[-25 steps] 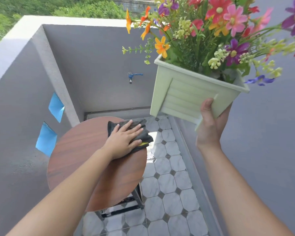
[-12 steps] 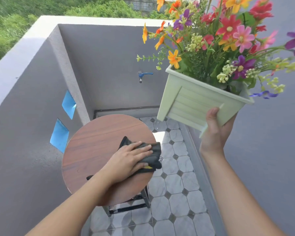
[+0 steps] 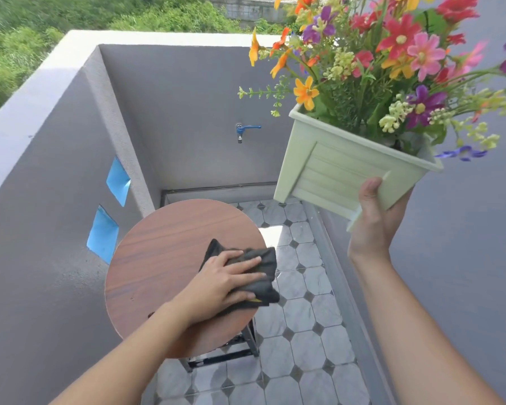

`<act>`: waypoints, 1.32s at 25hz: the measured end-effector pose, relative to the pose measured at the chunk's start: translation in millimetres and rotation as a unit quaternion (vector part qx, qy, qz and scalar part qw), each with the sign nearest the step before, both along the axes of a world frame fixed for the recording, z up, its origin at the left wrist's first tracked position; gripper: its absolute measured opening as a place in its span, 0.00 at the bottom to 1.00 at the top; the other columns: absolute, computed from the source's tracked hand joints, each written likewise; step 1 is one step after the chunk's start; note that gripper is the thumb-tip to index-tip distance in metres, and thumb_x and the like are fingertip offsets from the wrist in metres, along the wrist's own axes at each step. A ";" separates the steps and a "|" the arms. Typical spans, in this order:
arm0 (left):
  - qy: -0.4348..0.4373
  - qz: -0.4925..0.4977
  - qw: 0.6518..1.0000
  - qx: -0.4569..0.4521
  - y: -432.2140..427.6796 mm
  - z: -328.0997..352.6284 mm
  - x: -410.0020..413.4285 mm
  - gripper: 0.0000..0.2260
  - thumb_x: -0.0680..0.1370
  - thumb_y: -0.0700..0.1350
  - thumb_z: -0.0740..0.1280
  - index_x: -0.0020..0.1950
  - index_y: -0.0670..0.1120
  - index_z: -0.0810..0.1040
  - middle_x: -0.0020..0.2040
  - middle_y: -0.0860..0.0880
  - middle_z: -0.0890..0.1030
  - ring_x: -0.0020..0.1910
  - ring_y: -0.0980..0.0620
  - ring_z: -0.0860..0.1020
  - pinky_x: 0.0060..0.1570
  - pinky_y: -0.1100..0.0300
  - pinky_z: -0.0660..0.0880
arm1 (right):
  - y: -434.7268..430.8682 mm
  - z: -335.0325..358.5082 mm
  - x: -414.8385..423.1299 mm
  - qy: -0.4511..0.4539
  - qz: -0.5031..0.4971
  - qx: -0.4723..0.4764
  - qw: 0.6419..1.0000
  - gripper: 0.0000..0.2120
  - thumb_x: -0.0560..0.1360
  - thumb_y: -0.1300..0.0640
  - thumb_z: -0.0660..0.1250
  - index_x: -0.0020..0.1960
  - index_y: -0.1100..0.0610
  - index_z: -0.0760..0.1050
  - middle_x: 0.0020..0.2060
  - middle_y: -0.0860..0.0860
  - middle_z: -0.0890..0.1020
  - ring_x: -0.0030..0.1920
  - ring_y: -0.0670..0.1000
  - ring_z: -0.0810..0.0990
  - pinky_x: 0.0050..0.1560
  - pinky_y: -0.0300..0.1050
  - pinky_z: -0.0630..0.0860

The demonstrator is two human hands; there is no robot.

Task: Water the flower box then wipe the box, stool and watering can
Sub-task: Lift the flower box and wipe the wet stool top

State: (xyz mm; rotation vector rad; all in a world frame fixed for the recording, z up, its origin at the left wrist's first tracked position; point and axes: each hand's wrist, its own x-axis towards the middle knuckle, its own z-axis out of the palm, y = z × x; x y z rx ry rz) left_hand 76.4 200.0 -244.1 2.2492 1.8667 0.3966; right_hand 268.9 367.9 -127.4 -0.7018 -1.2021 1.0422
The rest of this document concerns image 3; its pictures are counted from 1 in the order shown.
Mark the person's right hand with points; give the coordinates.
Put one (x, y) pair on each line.
(373, 236)

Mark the person's left hand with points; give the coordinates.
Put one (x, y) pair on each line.
(211, 286)

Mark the person's left middle finger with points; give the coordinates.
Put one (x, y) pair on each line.
(251, 277)

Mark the person's left little finger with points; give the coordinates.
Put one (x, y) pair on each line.
(230, 255)

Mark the person's right thumb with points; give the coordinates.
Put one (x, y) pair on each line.
(369, 198)

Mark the black cleaning cloth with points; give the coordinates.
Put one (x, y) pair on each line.
(263, 265)

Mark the pale green planter box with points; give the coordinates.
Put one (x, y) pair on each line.
(333, 168)

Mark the person's right forearm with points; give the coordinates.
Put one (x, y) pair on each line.
(409, 333)

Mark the person's left forearm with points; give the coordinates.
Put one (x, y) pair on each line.
(126, 362)

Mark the round wooden table top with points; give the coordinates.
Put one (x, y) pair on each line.
(164, 248)

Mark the large blue paper patch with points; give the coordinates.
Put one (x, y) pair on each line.
(103, 234)

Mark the colourful artificial flower bunch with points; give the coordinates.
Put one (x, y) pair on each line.
(379, 67)

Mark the small blue paper patch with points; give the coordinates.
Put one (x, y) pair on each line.
(119, 181)

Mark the grey concrete building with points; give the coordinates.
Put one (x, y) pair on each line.
(244, 6)

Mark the green trees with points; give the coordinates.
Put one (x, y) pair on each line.
(46, 25)

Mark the black metal table frame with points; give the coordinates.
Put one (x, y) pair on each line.
(248, 337)

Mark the blue wall tap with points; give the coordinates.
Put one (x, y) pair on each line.
(241, 129)

